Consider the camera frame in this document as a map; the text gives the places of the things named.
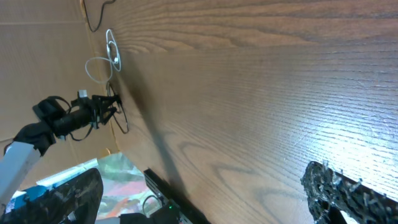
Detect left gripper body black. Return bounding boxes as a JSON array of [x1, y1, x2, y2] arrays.
[[90, 96, 109, 129]]

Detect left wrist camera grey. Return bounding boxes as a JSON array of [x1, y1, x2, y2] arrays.
[[78, 90, 88, 98]]

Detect cardboard side panel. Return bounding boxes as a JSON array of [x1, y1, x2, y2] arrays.
[[0, 0, 121, 190]]

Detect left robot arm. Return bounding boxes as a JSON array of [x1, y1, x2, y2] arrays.
[[1, 91, 122, 210]]

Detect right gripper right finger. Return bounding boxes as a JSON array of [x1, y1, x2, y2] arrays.
[[300, 161, 397, 223]]

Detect white usb cable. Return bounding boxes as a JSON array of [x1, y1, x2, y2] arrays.
[[85, 28, 123, 85]]

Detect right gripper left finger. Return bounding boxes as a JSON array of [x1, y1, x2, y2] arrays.
[[1, 168, 103, 224]]

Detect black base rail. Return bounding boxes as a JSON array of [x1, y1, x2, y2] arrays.
[[118, 167, 212, 224]]

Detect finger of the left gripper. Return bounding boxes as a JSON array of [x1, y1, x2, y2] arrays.
[[92, 95, 122, 105], [101, 106, 118, 125]]

